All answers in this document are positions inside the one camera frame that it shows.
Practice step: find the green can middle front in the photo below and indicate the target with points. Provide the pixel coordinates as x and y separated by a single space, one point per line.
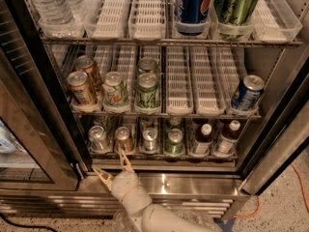
147 95

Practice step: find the steel fridge door right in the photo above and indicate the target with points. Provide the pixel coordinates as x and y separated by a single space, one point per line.
293 137

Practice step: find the silver 7up can bottom shelf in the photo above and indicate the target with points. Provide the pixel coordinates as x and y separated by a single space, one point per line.
98 138

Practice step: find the dark juice bottle left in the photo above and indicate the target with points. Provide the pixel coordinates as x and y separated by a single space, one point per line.
202 139

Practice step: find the gold brown can front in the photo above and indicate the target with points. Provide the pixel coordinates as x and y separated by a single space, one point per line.
81 88

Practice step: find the green can top shelf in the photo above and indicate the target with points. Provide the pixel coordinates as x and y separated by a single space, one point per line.
234 17

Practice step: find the dark juice bottle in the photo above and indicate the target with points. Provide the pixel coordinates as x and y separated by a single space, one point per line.
202 139
227 139

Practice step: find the green can bottom shelf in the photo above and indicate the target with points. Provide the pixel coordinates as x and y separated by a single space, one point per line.
174 142

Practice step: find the slim silver can bottom shelf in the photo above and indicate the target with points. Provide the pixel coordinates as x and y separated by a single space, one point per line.
150 139

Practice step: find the blue can middle shelf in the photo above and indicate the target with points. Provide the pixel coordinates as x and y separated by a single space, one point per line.
248 92

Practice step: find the blue pepsi can top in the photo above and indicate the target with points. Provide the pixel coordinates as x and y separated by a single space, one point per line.
191 16

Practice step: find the gold brown can rear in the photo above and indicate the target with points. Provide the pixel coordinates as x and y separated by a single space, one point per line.
90 67

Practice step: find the gold brown can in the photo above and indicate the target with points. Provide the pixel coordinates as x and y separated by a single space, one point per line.
90 67
81 88

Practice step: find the brown can bottom shelf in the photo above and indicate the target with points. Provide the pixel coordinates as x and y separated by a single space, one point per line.
123 140

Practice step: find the green can middle rear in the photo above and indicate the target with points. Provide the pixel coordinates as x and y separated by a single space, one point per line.
147 65

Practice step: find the white green can middle shelf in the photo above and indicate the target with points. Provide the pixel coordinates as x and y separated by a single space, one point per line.
115 90

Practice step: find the clear water bottle top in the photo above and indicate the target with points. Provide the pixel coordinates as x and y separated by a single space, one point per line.
54 12

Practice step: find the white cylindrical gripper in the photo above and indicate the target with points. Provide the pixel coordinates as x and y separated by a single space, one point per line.
124 183

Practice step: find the glass fridge door left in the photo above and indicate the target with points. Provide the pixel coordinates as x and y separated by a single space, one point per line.
34 159

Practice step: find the dark juice bottle right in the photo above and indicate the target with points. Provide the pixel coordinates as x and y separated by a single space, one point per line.
227 139

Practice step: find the clear plastic bag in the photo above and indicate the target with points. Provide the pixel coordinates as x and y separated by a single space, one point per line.
121 222

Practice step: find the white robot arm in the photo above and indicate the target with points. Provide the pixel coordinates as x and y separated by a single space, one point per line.
143 214

